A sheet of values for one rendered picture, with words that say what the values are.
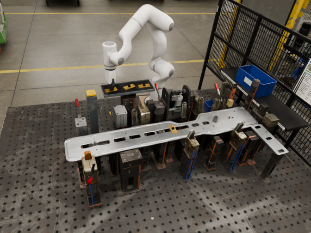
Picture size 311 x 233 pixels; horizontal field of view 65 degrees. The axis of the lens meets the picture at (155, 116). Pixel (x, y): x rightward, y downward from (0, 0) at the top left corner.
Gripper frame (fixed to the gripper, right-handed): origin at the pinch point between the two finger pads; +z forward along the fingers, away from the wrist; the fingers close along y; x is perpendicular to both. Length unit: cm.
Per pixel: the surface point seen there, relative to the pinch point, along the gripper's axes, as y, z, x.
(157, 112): 20.8, 14.9, 27.2
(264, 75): 19, 5, 132
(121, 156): 48, 16, -11
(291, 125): 68, 16, 114
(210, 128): 47, 19, 57
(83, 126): 18.4, 12.9, -24.9
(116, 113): 20.4, 7.4, -3.3
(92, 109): 1.6, 14.9, -14.4
